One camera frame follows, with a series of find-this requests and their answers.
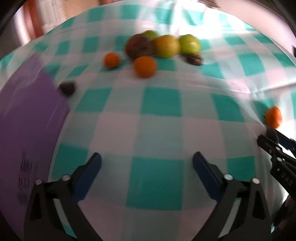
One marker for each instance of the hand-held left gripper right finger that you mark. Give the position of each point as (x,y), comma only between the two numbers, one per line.
(203,169)

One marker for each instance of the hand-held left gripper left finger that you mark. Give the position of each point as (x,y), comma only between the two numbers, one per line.
(91,169)

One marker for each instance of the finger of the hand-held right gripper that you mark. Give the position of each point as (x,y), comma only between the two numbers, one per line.
(285,140)
(269,146)

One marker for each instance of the small orange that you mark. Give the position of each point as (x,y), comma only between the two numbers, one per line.
(112,60)
(273,117)

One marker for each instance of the purple rimmed cardboard box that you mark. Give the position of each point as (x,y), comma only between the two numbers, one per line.
(27,115)

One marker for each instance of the small dark passion fruit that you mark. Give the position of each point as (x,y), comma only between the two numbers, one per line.
(67,88)

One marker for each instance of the dark red apple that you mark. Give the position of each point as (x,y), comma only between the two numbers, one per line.
(138,47)

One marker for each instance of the teal white checkered tablecloth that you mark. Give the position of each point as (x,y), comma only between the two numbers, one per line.
(159,102)

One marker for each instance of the dark wrinkled passion fruit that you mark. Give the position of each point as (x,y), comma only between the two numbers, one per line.
(194,59)

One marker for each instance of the yellow green apple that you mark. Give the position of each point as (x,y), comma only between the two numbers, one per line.
(167,46)

